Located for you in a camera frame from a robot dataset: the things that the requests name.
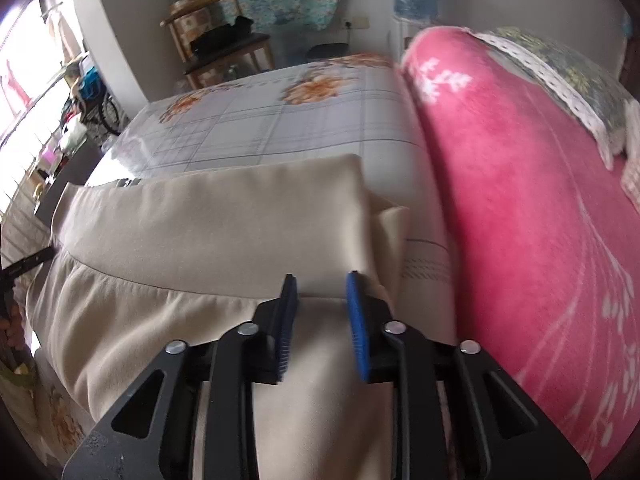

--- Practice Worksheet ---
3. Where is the floral pillow with lace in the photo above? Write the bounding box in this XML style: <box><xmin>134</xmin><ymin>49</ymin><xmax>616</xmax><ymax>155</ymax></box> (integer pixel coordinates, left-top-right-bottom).
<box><xmin>472</xmin><ymin>26</ymin><xmax>640</xmax><ymax>171</ymax></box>

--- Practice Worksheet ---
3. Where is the wooden chair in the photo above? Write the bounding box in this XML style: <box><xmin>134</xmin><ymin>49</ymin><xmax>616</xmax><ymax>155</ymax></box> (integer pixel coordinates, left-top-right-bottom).
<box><xmin>160</xmin><ymin>0</ymin><xmax>276</xmax><ymax>91</ymax></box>

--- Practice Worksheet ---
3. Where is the pink floral blanket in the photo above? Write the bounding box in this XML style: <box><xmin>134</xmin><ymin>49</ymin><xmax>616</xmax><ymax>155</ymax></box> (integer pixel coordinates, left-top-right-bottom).
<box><xmin>400</xmin><ymin>25</ymin><xmax>640</xmax><ymax>480</ymax></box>

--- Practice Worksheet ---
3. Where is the cream zip jacket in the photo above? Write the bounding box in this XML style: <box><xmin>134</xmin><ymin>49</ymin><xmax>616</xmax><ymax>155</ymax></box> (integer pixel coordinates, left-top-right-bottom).
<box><xmin>25</xmin><ymin>152</ymin><xmax>413</xmax><ymax>480</ymax></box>

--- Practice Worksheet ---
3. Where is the white water dispenser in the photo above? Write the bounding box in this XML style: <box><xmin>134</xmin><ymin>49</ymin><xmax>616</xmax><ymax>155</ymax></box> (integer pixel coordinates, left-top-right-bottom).
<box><xmin>390</xmin><ymin>17</ymin><xmax>436</xmax><ymax>61</ymax></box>

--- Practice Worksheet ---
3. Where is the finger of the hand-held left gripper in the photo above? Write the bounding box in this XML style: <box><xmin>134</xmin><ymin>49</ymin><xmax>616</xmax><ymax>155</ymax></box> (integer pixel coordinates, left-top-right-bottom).
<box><xmin>0</xmin><ymin>247</ymin><xmax>56</xmax><ymax>282</ymax></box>

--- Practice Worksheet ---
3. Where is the black stool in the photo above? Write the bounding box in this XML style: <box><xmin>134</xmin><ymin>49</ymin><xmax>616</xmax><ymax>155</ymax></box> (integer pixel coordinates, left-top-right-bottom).
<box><xmin>306</xmin><ymin>42</ymin><xmax>348</xmax><ymax>61</ymax></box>

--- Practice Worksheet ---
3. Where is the floral checked bed sheet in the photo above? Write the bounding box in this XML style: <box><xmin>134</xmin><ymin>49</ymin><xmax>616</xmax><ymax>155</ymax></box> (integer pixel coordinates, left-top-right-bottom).
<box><xmin>20</xmin><ymin>52</ymin><xmax>458</xmax><ymax>461</ymax></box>

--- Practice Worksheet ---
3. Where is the wheelchair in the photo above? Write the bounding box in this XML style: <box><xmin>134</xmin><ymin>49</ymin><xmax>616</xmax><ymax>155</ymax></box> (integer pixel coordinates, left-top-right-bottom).
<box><xmin>75</xmin><ymin>52</ymin><xmax>123</xmax><ymax>136</ymax></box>

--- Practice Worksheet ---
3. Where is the black bag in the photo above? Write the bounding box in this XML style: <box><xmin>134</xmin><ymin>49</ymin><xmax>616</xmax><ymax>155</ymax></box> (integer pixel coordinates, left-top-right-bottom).
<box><xmin>190</xmin><ymin>16</ymin><xmax>256</xmax><ymax>56</ymax></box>

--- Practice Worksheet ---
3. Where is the pink hanging garment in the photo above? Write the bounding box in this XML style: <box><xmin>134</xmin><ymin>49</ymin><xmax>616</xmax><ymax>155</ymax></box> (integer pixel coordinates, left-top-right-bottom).
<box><xmin>0</xmin><ymin>60</ymin><xmax>31</xmax><ymax>103</ymax></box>

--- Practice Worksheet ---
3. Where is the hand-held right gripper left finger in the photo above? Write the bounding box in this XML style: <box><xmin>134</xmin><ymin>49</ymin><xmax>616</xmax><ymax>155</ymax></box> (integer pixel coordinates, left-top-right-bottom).
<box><xmin>61</xmin><ymin>273</ymin><xmax>300</xmax><ymax>480</ymax></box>

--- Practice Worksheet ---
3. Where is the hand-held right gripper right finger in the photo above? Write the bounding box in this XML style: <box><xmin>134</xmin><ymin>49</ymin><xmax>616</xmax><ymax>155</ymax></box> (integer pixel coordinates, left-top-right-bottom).
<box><xmin>346</xmin><ymin>271</ymin><xmax>590</xmax><ymax>480</ymax></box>

